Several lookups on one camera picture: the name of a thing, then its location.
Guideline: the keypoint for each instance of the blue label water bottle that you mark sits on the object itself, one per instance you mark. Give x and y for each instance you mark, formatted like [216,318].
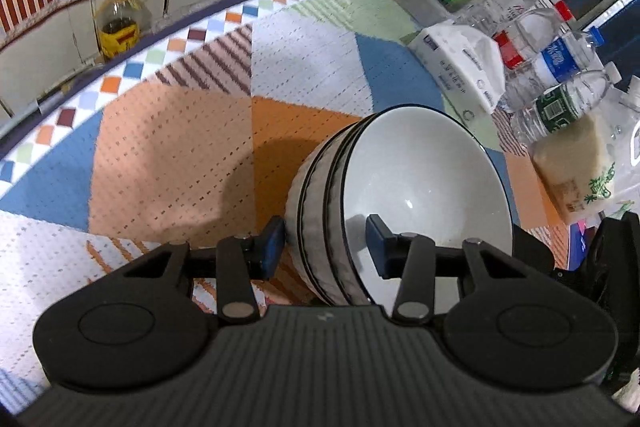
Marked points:
[568,55]

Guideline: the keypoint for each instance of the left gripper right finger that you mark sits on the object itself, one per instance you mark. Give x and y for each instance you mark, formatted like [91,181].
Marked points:
[413,258]

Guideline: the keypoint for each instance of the white bowl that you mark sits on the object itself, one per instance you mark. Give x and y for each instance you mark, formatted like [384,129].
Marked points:
[422,173]
[346,267]
[304,210]

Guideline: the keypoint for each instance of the patchwork tablecloth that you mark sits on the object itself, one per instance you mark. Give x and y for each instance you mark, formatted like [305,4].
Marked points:
[195,137]

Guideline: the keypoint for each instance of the green label water bottle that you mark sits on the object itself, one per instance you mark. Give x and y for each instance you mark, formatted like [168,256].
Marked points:
[564,104]

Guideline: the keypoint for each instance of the tissue pack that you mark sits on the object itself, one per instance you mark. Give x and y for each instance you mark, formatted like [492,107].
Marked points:
[466,65]

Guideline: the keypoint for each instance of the floor oil jug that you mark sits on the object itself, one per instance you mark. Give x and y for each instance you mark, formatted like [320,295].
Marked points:
[119,26]

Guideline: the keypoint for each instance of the clear water bottle white cap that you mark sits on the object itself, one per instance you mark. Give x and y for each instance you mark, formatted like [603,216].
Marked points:
[489,16]

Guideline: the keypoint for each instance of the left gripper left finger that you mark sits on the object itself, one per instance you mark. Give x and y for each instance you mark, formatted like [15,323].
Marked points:
[239,262]

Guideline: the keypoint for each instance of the rice bag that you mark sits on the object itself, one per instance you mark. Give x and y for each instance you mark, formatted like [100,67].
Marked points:
[591,167]

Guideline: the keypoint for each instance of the red label water bottle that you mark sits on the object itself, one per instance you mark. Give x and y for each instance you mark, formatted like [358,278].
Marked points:
[520,40]

